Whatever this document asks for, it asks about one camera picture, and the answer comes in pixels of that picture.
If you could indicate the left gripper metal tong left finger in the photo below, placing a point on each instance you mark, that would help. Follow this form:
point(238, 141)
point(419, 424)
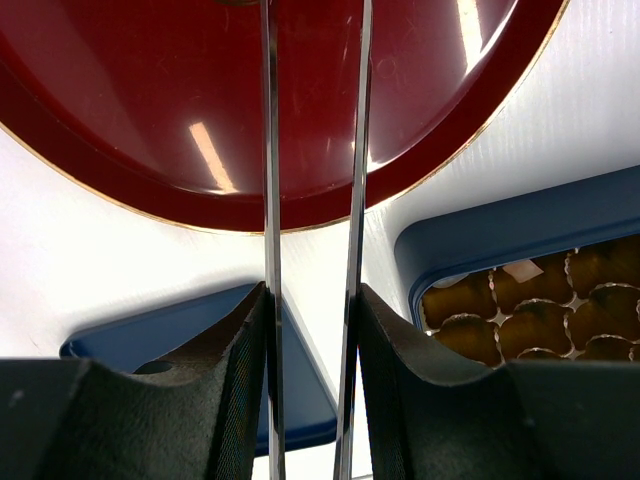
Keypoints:
point(272, 232)

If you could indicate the blue chocolate box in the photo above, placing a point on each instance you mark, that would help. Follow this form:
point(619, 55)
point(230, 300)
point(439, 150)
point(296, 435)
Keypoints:
point(552, 274)

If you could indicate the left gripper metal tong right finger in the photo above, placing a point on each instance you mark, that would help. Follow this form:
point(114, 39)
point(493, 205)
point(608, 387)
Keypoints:
point(345, 417)

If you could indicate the round red tray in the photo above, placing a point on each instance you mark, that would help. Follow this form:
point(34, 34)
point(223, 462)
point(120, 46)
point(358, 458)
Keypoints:
point(157, 105)

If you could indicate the blue box lid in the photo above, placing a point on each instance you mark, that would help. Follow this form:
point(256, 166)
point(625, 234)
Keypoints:
point(135, 344)

